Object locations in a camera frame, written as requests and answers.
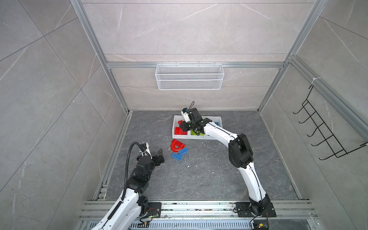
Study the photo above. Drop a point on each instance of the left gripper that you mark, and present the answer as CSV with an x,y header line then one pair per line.
x,y
161,159

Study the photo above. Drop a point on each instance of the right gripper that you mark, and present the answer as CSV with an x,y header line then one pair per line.
x,y
183,125

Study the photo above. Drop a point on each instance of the green lego brick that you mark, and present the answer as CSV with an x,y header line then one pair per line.
x,y
196,133

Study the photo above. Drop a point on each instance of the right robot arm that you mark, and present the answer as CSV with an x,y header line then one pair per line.
x,y
240,155

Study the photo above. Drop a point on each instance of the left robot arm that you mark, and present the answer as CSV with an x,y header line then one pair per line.
x,y
132,204

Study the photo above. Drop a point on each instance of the white middle bin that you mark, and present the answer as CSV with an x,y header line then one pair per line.
x,y
196,137

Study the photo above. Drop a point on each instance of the white left bin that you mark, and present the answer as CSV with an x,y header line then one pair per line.
x,y
177,118

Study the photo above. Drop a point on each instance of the blue lego brick left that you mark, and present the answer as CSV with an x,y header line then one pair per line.
x,y
177,156

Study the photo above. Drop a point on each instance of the blue lego brick upper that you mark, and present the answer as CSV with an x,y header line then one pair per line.
x,y
183,151

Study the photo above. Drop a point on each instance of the white wire mesh basket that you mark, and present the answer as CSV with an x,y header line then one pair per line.
x,y
189,76

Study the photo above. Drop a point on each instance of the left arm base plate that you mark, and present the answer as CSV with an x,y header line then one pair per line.
x,y
151,210

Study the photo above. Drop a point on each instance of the aluminium rail front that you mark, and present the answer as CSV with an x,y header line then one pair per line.
x,y
206,209

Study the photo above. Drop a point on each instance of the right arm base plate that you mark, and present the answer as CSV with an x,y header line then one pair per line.
x,y
247,210

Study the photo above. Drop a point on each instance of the black wire hook rack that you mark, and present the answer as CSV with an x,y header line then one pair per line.
x,y
321,127

